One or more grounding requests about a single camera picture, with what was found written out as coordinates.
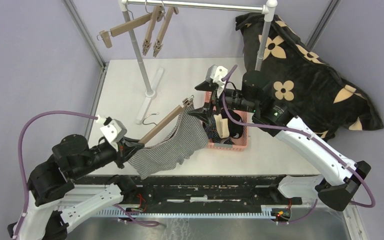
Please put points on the empty beige clip hanger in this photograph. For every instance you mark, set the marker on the empty beige clip hanger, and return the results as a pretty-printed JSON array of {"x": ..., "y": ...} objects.
[{"x": 106, "y": 35}]

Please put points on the pink plastic basket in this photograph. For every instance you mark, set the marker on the pink plastic basket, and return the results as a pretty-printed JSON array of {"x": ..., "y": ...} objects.
[{"x": 240, "y": 144}]

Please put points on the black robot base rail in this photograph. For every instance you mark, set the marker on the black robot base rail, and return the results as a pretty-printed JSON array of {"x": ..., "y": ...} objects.
[{"x": 206, "y": 195}]

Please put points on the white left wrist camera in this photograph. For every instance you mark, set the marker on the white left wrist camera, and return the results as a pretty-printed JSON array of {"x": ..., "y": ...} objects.
[{"x": 112, "y": 130}]

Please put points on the beige hanger of striped underwear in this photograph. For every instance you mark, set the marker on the beige hanger of striped underwear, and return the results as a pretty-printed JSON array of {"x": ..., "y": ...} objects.
[{"x": 155, "y": 16}]

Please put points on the beige hanger of grey underwear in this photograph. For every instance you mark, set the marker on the beige hanger of grey underwear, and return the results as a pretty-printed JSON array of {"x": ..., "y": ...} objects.
[{"x": 166, "y": 120}]

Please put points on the black floral blanket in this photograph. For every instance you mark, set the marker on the black floral blanket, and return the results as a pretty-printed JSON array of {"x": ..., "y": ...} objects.
[{"x": 298, "y": 78}]

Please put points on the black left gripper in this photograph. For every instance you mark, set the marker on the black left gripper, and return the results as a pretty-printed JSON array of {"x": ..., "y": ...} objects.
[{"x": 123, "y": 153}]

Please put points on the dark blue striped underwear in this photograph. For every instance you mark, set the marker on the dark blue striped underwear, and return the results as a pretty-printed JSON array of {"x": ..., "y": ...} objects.
[{"x": 213, "y": 135}]

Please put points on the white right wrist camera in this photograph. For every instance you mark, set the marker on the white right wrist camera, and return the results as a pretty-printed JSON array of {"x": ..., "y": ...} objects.
[{"x": 215, "y": 78}]

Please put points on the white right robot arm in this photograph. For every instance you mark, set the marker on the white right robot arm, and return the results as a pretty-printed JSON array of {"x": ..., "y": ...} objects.
[{"x": 339, "y": 177}]

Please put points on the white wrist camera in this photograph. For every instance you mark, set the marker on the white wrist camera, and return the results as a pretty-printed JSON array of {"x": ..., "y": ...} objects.
[
  {"x": 215, "y": 78},
  {"x": 112, "y": 130}
]

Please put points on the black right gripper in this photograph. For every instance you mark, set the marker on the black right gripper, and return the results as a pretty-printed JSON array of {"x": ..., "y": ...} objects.
[{"x": 203, "y": 113}]

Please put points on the beige hanger of black underwear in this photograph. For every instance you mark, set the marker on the beige hanger of black underwear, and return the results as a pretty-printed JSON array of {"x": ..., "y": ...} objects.
[{"x": 164, "y": 27}]

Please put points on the black underwear beige waistband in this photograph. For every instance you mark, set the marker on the black underwear beige waistband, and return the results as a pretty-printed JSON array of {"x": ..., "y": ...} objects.
[{"x": 225, "y": 125}]

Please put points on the grey striped underwear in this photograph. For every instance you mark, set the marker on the grey striped underwear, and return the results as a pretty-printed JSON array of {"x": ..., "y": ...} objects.
[{"x": 187, "y": 137}]

